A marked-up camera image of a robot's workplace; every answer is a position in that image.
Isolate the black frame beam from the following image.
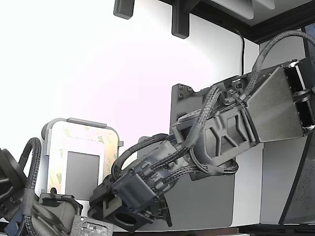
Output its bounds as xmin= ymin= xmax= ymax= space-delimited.
xmin=189 ymin=0 xmax=315 ymax=46

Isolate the thin black wire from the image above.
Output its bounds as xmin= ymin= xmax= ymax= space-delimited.
xmin=233 ymin=29 xmax=246 ymax=77

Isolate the black bracket block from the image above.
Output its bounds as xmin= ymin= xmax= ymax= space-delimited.
xmin=171 ymin=0 xmax=190 ymax=39

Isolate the bare circuit board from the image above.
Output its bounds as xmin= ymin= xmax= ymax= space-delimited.
xmin=71 ymin=215 xmax=114 ymax=236

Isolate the dark grey tray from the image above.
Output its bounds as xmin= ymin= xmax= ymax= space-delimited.
xmin=169 ymin=83 xmax=238 ymax=228

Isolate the blue-grey connector box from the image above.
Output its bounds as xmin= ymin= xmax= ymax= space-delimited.
xmin=112 ymin=169 xmax=159 ymax=213

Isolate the black round wrist housing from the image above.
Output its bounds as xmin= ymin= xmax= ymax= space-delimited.
xmin=0 ymin=147 xmax=27 ymax=219

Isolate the tan adhesive liner film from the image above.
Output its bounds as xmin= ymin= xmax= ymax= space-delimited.
xmin=48 ymin=121 xmax=120 ymax=195

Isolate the black wide-finger gripper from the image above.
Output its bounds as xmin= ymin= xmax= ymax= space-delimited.
xmin=9 ymin=194 xmax=83 ymax=236

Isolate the black blade-finger gripper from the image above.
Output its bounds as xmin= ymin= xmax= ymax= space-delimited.
xmin=88 ymin=176 xmax=173 ymax=232

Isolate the grey printed fixture with legs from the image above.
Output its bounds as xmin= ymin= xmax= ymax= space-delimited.
xmin=40 ymin=117 xmax=125 ymax=197

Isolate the black braided cable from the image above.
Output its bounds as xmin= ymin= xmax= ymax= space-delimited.
xmin=147 ymin=147 xmax=239 ymax=187
xmin=21 ymin=137 xmax=41 ymax=236
xmin=112 ymin=134 xmax=173 ymax=177
xmin=182 ymin=30 xmax=315 ymax=148

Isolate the dark grey bracket block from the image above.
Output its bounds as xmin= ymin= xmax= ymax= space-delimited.
xmin=113 ymin=0 xmax=135 ymax=19

